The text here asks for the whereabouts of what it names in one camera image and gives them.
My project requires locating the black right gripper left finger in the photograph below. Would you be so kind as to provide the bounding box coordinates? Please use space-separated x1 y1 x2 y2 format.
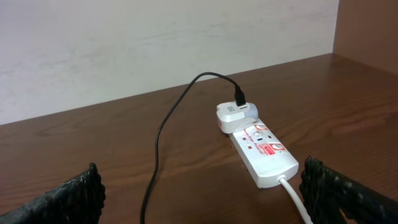
1 163 106 224

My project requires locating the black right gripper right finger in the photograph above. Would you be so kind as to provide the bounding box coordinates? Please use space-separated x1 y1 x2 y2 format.
299 157 397 224

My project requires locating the black USB charging cable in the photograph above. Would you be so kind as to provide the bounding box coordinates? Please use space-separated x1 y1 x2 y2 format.
139 72 247 224

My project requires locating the white power strip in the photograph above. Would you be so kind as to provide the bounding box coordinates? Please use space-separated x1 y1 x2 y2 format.
218 119 299 189

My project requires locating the white power strip cord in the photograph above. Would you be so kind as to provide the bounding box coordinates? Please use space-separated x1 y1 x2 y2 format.
276 175 314 224

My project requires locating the white USB wall charger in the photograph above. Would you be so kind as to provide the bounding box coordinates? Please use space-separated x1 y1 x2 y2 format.
216 101 259 134

